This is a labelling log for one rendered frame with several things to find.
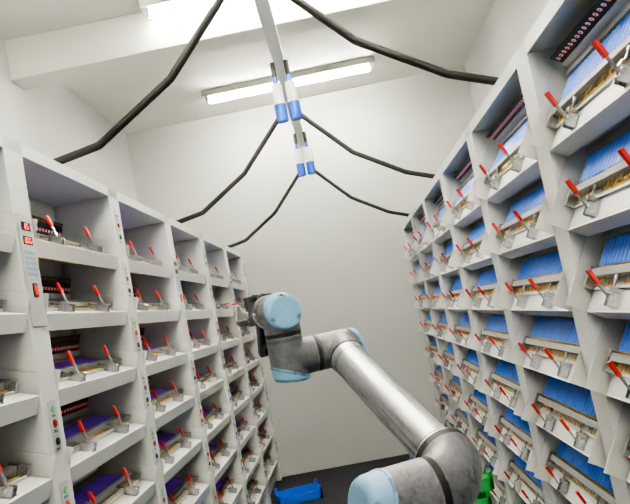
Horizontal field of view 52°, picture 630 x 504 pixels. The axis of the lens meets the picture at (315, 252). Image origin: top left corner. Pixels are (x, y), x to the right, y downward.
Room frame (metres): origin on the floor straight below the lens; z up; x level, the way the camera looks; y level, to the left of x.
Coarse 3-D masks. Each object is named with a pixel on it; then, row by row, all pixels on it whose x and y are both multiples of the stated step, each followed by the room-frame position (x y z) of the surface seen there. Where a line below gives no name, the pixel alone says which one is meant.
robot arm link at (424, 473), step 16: (400, 464) 1.13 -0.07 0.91; (416, 464) 1.12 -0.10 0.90; (432, 464) 1.12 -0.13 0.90; (368, 480) 1.09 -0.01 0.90; (384, 480) 1.09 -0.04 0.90; (400, 480) 1.09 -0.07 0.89; (416, 480) 1.09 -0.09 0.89; (432, 480) 1.10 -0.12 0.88; (352, 496) 1.13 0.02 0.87; (368, 496) 1.08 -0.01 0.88; (384, 496) 1.07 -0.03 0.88; (400, 496) 1.07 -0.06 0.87; (416, 496) 1.08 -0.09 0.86; (432, 496) 1.09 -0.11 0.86; (448, 496) 1.10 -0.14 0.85
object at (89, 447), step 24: (72, 408) 2.09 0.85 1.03; (96, 408) 2.24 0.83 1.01; (120, 408) 2.24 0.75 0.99; (72, 432) 1.93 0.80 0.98; (96, 432) 1.99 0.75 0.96; (120, 432) 2.07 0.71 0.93; (144, 432) 2.24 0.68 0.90; (72, 456) 1.74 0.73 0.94; (96, 456) 1.81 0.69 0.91; (72, 480) 1.66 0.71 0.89
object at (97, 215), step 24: (72, 216) 2.25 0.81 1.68; (96, 216) 2.24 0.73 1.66; (120, 216) 2.33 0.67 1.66; (72, 264) 2.25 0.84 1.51; (120, 264) 2.25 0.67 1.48; (72, 288) 2.25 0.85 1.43; (120, 288) 2.24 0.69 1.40; (96, 336) 2.25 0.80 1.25; (120, 336) 2.24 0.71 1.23; (144, 408) 2.25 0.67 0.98; (120, 456) 2.25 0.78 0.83; (144, 456) 2.24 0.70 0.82
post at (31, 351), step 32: (0, 160) 1.54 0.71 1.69; (0, 192) 1.54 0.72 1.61; (0, 256) 1.54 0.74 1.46; (0, 288) 1.54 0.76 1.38; (0, 352) 1.54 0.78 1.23; (32, 352) 1.54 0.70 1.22; (32, 416) 1.54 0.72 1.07; (0, 448) 1.55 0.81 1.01; (32, 448) 1.54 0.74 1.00; (64, 448) 1.62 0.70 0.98; (64, 480) 1.60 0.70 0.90
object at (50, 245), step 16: (32, 224) 1.64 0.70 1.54; (48, 224) 2.11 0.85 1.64; (48, 240) 1.81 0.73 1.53; (64, 240) 1.82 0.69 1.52; (80, 240) 2.24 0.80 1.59; (96, 240) 2.24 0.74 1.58; (48, 256) 1.72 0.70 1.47; (64, 256) 1.82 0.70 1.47; (80, 256) 1.93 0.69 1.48; (96, 256) 2.05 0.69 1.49; (112, 256) 2.19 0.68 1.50
